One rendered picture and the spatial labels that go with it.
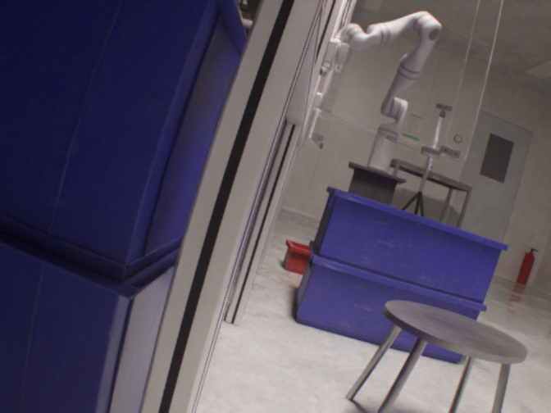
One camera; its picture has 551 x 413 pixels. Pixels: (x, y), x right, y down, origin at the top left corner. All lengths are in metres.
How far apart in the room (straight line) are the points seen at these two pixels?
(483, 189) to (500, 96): 1.35
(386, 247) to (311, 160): 4.84
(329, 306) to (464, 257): 0.45
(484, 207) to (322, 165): 2.32
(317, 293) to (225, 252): 1.17
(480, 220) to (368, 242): 5.35
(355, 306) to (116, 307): 1.22
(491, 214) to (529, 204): 0.64
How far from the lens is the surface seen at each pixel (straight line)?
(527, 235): 7.15
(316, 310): 1.51
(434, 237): 1.53
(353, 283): 1.50
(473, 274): 1.59
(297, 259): 2.30
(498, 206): 6.88
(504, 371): 0.90
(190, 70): 0.34
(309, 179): 6.27
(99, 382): 0.37
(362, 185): 1.96
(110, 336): 0.36
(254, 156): 0.33
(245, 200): 0.33
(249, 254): 1.28
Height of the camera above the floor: 0.42
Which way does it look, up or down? 2 degrees down
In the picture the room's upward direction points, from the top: 18 degrees clockwise
